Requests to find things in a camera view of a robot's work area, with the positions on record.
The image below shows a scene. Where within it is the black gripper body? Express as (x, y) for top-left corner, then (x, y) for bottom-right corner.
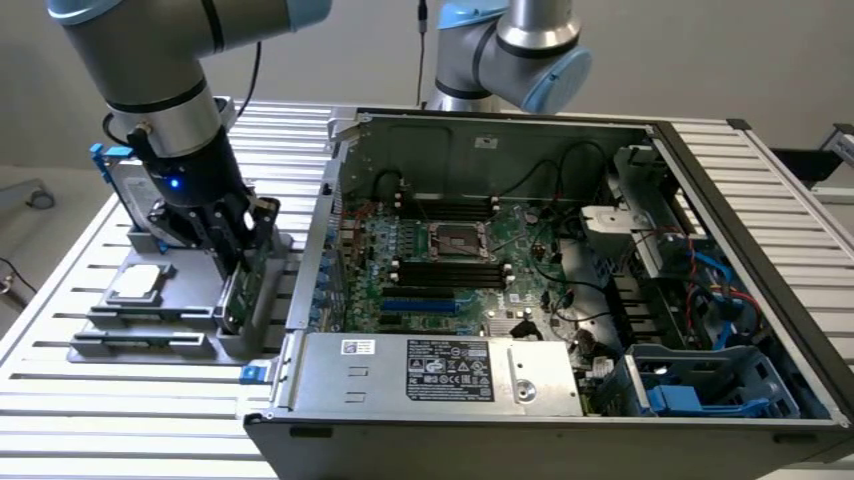
(142, 132), (253, 208)

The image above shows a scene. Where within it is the green graphics card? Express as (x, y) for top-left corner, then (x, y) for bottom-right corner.
(216, 233), (272, 337)

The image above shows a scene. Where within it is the grey parts rack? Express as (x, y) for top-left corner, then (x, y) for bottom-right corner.
(65, 225), (298, 365)

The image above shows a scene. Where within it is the hard disk with blue caddy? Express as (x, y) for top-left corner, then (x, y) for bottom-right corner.
(88, 143), (176, 249)

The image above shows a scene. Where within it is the silver CPU chip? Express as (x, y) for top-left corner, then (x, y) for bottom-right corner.
(108, 263), (176, 302)

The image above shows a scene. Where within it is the grey caster wheel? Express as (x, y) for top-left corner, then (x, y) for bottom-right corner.
(0, 178), (56, 209)

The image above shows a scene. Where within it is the black expansion slot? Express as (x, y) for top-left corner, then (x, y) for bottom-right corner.
(380, 286), (456, 301)

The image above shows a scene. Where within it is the black RAM slot bank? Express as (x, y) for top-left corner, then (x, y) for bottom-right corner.
(393, 191), (503, 220)
(389, 257), (516, 291)

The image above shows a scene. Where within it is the blue expansion slot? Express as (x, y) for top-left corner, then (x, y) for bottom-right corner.
(380, 298), (456, 312)

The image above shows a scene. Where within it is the CPU socket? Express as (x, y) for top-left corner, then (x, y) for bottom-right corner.
(424, 219), (493, 262)

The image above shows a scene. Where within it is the silver power supply unit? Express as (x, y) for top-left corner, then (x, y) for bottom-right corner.
(289, 332), (585, 419)

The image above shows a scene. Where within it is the green motherboard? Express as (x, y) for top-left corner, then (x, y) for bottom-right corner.
(317, 198), (605, 374)

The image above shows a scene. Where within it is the silver chipset heatsink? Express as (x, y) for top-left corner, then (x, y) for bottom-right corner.
(477, 318), (529, 340)

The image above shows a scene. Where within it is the black open PC case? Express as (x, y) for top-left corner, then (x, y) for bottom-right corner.
(240, 106), (854, 480)

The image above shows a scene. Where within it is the blue disk bay latch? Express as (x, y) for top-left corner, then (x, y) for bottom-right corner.
(641, 383), (703, 417)

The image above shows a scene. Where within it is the grey plastic disk bay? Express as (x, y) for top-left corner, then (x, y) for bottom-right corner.
(623, 341), (803, 419)

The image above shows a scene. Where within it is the black and grey stand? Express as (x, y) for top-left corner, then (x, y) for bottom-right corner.
(767, 123), (854, 204)

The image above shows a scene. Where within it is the black floor cable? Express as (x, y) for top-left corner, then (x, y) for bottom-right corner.
(0, 256), (40, 303)

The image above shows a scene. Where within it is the thin black hanging cable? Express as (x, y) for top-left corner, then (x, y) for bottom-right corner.
(415, 0), (429, 110)

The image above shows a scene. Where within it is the black looped case wire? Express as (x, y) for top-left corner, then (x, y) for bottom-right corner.
(496, 140), (612, 201)

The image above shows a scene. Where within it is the silver metal drive bracket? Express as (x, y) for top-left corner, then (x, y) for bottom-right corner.
(577, 143), (711, 281)

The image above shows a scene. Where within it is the blue data wire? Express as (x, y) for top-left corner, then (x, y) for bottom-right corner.
(685, 238), (743, 351)

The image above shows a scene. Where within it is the red wire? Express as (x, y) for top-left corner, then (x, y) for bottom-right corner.
(685, 249), (763, 346)

